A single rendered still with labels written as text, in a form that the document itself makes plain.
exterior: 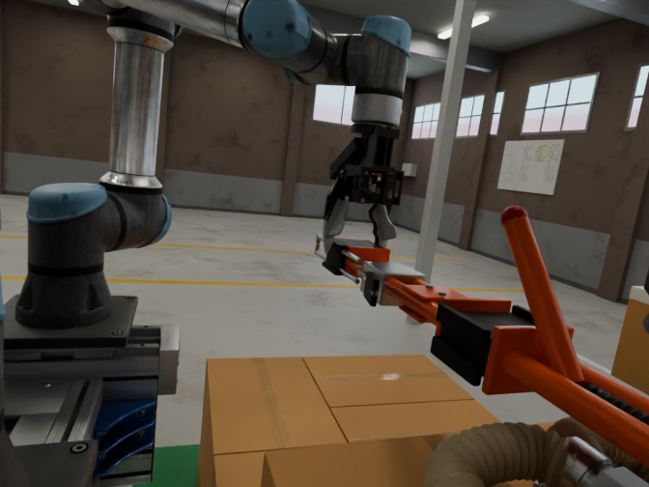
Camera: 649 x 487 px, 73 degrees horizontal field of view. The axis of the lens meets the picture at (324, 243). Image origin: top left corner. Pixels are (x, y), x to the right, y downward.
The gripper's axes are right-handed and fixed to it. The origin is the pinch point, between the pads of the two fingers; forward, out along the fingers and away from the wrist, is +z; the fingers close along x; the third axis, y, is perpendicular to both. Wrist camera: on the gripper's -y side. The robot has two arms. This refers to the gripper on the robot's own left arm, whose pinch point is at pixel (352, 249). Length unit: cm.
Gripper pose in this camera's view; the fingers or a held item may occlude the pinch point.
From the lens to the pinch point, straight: 73.3
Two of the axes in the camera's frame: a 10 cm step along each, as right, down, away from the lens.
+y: 3.2, 2.0, -9.3
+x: 9.4, 0.5, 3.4
